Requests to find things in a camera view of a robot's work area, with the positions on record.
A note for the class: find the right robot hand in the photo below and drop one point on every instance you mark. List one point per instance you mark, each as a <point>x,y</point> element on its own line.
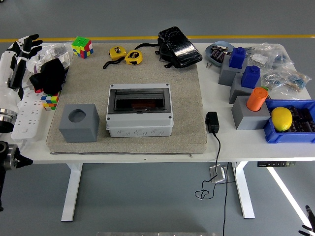
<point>310,221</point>

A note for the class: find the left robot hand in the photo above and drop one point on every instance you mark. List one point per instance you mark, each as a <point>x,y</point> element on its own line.
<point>6,73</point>

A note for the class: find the smoky transparent box lid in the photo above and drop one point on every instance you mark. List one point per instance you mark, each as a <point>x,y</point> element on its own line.
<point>139,98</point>

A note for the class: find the orange cylinder battery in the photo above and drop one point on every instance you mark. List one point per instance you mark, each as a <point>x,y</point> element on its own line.
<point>256,99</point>
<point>144,104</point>

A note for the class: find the grey plastic junction box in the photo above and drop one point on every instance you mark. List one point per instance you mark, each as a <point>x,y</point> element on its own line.
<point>140,126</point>

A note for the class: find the blue block battery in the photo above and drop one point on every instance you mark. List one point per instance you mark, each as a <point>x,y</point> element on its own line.
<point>237,57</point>
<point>250,77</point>

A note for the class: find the thin screwdriver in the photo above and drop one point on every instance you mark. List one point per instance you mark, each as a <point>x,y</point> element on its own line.
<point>39,57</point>

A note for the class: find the black cloth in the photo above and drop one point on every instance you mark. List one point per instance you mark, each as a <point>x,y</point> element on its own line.
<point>50,76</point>

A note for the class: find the white power strip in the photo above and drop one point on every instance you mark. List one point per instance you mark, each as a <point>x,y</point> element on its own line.
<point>29,118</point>

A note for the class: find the multicoloured puzzle cube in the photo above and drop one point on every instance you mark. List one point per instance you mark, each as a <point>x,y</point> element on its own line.
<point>50,102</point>
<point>82,48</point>

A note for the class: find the clear bag of small parts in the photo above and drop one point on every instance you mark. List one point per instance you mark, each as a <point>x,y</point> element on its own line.
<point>57,49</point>

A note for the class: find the black table control panel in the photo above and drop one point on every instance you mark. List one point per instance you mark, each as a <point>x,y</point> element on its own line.
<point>275,164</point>

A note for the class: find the white table leg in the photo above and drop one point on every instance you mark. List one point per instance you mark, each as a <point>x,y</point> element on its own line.
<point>243,191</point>
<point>71,191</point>

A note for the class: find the blue plastic bin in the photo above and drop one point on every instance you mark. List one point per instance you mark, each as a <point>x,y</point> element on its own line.
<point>288,137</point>

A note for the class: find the grey block with round hole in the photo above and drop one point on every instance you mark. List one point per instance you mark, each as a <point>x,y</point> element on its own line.
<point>78,130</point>

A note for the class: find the black capacitors heap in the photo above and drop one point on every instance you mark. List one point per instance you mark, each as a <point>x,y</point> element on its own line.
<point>304,118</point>

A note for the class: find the yellow lemon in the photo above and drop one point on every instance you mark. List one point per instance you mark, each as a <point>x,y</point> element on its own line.
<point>281,119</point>

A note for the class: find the yellow tape measure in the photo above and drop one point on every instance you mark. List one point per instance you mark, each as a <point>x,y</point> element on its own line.
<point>133,57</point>
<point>117,52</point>

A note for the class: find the grey holder block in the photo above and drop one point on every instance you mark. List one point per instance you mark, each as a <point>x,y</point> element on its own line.
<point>237,92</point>
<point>226,76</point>
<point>248,119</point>

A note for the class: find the clear bag of components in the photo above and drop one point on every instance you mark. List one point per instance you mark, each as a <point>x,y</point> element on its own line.
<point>273,79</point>
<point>297,81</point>

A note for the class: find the small green object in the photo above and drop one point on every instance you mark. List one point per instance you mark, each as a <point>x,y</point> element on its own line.
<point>265,88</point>

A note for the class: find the grey-brown mat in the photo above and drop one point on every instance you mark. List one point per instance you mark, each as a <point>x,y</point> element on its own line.
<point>147,73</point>

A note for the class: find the clear bag with white label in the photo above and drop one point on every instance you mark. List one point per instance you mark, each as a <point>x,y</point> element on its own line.
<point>261,58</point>

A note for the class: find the blue-grey dish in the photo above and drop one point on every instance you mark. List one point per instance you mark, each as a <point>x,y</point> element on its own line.
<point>211,60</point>

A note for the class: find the dark electronic components heap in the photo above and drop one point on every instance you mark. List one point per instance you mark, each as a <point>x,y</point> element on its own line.
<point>217,52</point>

